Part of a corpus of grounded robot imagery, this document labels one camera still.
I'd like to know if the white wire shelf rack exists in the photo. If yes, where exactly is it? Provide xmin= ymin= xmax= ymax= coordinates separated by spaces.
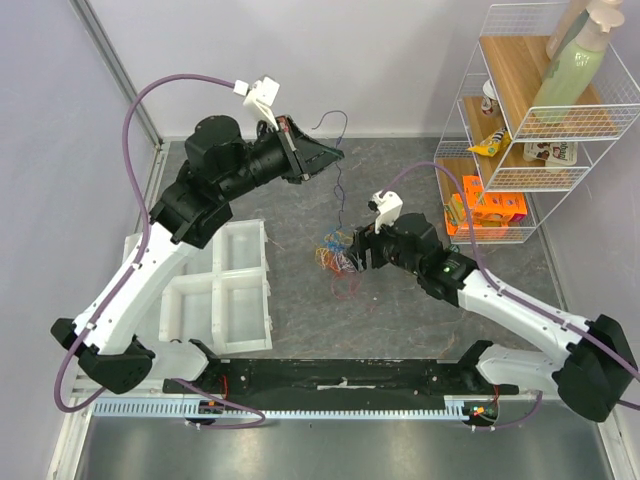
xmin=434 ymin=2 xmax=639 ymax=244

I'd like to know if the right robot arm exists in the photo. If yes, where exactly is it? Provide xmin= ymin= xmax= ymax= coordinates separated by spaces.
xmin=347 ymin=213 xmax=638 ymax=422

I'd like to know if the orange snack box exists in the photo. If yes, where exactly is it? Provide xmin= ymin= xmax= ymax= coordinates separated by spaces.
xmin=444 ymin=175 xmax=528 ymax=235

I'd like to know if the green yellow snack box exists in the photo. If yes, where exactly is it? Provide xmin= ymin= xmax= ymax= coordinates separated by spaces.
xmin=444 ymin=193 xmax=467 ymax=227

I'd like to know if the beige pump bottle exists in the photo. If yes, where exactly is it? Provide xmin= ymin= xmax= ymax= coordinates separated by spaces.
xmin=546 ymin=0 xmax=619 ymax=60

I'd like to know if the white compartment tray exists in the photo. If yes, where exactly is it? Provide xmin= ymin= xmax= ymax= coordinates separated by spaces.
xmin=136 ymin=219 xmax=272 ymax=356

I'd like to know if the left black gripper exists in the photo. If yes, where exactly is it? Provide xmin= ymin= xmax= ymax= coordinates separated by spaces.
xmin=220 ymin=115 xmax=346 ymax=202

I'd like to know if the small white cup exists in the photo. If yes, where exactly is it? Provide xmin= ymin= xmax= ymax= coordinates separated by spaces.
xmin=481 ymin=79 xmax=501 ymax=117

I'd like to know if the yellow wire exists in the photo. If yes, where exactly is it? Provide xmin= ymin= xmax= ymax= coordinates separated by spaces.
xmin=313 ymin=229 xmax=346 ymax=274

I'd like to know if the yellow snack bag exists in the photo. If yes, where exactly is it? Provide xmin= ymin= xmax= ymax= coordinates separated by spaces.
xmin=468 ymin=127 xmax=511 ymax=158

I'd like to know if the aluminium corner post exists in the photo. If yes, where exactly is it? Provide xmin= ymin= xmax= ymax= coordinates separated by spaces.
xmin=69 ymin=0 xmax=164 ymax=148

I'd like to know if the green lotion pump bottle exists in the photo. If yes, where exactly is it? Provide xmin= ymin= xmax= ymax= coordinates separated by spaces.
xmin=532 ymin=1 xmax=625 ymax=126

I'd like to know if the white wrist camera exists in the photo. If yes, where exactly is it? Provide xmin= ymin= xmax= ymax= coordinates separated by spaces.
xmin=370 ymin=190 xmax=403 ymax=234
xmin=233 ymin=76 xmax=280 ymax=128

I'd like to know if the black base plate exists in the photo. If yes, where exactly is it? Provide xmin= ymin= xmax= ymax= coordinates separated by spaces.
xmin=193 ymin=358 xmax=519 ymax=411

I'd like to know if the pink wire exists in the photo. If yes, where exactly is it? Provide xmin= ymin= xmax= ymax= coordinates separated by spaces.
xmin=330 ymin=272 xmax=362 ymax=301

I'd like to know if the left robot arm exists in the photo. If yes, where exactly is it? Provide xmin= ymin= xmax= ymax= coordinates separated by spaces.
xmin=51 ymin=115 xmax=344 ymax=394

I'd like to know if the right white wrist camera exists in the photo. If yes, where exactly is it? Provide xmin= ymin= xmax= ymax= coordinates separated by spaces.
xmin=370 ymin=190 xmax=403 ymax=234

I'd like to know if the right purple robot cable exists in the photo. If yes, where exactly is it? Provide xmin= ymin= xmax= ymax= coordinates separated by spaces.
xmin=379 ymin=160 xmax=640 ymax=431

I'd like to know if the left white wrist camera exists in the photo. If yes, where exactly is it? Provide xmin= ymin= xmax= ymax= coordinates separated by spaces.
xmin=233 ymin=76 xmax=280 ymax=128

